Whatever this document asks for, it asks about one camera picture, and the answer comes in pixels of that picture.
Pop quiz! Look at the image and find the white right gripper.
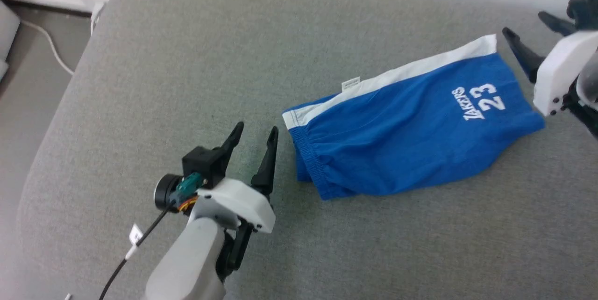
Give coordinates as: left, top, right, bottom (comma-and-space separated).
502, 11, 598, 117

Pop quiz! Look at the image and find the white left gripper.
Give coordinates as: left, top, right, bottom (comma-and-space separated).
189, 121, 280, 234

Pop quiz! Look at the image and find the blue basketball shorts white stripe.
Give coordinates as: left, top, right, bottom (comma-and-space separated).
282, 34, 546, 201

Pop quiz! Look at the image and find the grey fabric sofa cushion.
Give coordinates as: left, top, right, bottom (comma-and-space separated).
16, 0, 598, 300

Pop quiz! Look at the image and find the pale grey furniture piece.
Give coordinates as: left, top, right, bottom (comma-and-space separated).
0, 0, 22, 82

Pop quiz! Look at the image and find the white cable label tag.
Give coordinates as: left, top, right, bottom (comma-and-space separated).
125, 224, 143, 260

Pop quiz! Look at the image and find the white power cable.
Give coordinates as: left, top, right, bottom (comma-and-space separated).
21, 19, 76, 77

